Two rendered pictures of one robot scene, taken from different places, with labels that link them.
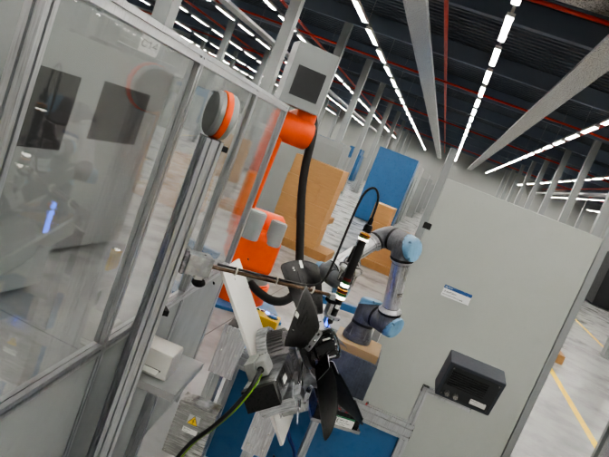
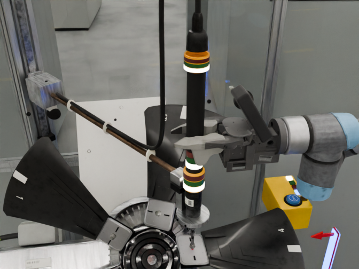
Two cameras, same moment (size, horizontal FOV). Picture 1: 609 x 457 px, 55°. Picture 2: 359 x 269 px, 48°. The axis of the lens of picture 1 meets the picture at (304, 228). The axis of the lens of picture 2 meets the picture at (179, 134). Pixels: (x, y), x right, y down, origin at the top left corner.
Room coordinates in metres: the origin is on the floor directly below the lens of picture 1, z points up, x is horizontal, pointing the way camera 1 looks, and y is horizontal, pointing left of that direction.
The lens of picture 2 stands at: (2.11, -0.86, 1.88)
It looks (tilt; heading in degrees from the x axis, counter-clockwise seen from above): 31 degrees down; 76
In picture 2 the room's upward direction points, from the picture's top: straight up
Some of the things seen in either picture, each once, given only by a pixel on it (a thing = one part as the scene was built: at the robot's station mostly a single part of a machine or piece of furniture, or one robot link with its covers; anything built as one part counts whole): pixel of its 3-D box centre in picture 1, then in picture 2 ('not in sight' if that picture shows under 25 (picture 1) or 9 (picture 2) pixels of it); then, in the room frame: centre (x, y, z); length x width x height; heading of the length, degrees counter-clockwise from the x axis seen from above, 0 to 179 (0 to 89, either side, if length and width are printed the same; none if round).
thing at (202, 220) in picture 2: (333, 306); (189, 197); (2.29, -0.22, 1.33); 0.09 x 0.07 x 0.10; 120
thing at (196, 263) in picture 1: (195, 262); (44, 89); (1.98, 0.31, 1.37); 0.10 x 0.07 x 0.08; 120
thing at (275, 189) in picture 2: (259, 323); (285, 203); (2.68, 0.03, 1.02); 0.16 x 0.10 x 0.11; 85
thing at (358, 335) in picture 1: (359, 330); not in sight; (2.96, -0.46, 1.09); 0.15 x 0.15 x 0.10
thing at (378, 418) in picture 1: (322, 393); not in sight; (2.64, -0.36, 0.82); 0.90 x 0.04 x 0.08; 85
